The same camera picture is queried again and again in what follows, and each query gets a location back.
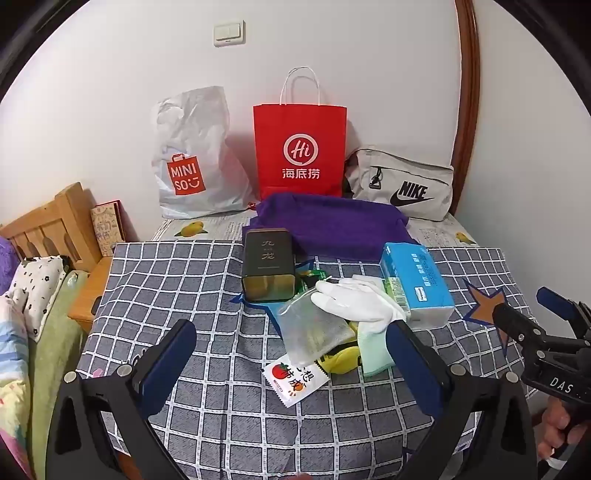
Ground pastel striped quilt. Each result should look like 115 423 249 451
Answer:
0 291 42 480

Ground dark green tin box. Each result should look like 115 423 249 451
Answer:
241 228 298 304

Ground purple towel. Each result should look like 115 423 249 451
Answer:
242 194 421 264

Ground green snack packet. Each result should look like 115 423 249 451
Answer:
298 268 333 296

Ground white floral pillow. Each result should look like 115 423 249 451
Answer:
9 255 68 342

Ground white plastic shopping bag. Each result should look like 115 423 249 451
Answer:
152 86 254 220

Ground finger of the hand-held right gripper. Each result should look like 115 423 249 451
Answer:
492 302 561 358
536 286 591 340

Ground fruit print bed sheet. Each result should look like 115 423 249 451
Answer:
150 215 478 252

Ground mint green cloth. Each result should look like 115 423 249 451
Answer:
355 320 398 379

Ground yellow pouch with black straps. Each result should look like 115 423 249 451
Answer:
321 323 363 377

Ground grey waist bag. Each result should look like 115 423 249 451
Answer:
344 148 455 221

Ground white light switch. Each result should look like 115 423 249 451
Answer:
213 22 245 46

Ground wooden nightstand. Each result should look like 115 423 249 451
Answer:
67 256 114 333

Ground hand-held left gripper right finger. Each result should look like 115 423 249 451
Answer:
385 319 539 480

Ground white glove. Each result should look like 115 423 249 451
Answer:
310 274 406 334

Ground wooden door frame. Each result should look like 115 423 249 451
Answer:
455 0 483 217

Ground blue tissue pack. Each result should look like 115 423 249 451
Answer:
379 242 455 329

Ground person's right hand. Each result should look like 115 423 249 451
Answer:
540 398 591 462

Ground purple fluffy cloth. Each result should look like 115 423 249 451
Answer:
0 237 19 296

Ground grey checked cloth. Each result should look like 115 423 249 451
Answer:
76 240 539 480

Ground wooden headboard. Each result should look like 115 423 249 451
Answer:
0 181 103 273

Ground light green blanket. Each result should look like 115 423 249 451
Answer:
28 270 90 462

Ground white mesh drawstring pouch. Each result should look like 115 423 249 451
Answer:
277 292 356 367

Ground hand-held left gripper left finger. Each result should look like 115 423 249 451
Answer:
45 318 199 480

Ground tomato print sachet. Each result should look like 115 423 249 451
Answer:
262 353 329 408

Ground patterned gift box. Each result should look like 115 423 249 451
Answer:
90 200 126 257

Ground red paper bag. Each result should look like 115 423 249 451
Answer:
253 67 348 201

